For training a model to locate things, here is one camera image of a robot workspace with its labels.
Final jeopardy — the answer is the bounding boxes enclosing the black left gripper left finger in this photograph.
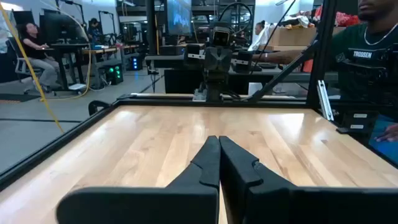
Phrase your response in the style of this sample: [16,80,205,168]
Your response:
[55,135,221,224]

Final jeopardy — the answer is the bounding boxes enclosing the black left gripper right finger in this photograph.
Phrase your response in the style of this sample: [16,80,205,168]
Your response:
[219,135,398,224]

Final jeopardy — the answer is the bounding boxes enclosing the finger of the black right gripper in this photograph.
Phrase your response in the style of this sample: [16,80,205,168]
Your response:
[183,43,218,74]
[217,46,254,75]

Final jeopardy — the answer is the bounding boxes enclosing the person's forearm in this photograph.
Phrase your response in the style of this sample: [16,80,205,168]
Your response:
[252,49,315,65]

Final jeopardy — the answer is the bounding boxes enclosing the small white box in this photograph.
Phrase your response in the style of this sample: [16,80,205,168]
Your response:
[248,82,264,96]

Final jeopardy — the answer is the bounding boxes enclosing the dark grey work table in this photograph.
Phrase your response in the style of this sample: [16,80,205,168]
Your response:
[144,54,339,95]

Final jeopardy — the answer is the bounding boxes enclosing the person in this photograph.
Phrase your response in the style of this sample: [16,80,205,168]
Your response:
[87,17,104,44]
[17,22,62,94]
[329,0,398,105]
[248,20,272,52]

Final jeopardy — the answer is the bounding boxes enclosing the large blue-lit screen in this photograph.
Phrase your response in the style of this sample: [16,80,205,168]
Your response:
[166,0,193,37]

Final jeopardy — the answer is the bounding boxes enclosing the brown cardboard box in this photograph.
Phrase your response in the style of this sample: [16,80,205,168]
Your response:
[267,27,318,52]

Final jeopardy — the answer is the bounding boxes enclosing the computer tower with blue lights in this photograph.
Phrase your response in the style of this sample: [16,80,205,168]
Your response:
[129,55,144,72]

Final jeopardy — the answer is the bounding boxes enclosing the pile of coloured clothes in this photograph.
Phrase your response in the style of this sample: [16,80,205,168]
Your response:
[287,4,361,29]

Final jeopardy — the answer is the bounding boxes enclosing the computer tower with green lights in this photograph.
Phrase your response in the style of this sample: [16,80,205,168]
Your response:
[99,61,124,86]

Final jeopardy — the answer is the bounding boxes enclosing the silver aluminium extrusion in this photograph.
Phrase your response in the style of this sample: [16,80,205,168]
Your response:
[316,80,335,122]

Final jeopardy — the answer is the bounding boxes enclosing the black box with white labels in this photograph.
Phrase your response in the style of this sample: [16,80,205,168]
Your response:
[336,110,381,135]

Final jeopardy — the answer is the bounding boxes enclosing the black standing desk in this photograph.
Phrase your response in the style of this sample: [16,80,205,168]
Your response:
[46,42,91,91]

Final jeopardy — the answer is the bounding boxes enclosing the person's hand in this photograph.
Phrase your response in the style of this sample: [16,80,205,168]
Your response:
[374,123,398,143]

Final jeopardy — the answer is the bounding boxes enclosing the dark computer monitor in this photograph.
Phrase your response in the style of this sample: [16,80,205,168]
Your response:
[39,11,80,44]

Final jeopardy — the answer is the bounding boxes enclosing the grey office chair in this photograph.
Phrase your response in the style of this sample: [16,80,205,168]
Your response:
[6,36,58,96]

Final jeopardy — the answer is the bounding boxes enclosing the black orange-striped floor mat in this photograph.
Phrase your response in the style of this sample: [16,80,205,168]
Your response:
[0,92,42,105]

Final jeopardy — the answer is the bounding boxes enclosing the silver mounting bracket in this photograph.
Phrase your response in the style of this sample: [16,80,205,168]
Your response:
[192,88,208,103]

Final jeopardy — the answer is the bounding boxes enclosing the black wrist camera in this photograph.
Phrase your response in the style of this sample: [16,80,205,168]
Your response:
[212,26,231,48]

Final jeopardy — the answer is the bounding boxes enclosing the black aluminium table frame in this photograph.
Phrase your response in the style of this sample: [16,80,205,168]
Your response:
[0,0,398,191]

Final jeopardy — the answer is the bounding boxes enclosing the thin black cable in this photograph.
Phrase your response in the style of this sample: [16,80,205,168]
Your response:
[249,0,297,75]

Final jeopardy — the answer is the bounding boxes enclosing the black vertical post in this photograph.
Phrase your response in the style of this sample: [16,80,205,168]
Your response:
[145,0,157,57]

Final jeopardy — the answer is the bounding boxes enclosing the thin yellow cable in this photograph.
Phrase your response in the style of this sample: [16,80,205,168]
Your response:
[39,0,93,102]

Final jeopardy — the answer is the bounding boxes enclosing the black frame corner handle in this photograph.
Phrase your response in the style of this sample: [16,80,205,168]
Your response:
[88,100,110,116]

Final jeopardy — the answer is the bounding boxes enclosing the thick yellow cable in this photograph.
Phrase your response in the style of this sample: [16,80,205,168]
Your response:
[0,2,65,134]

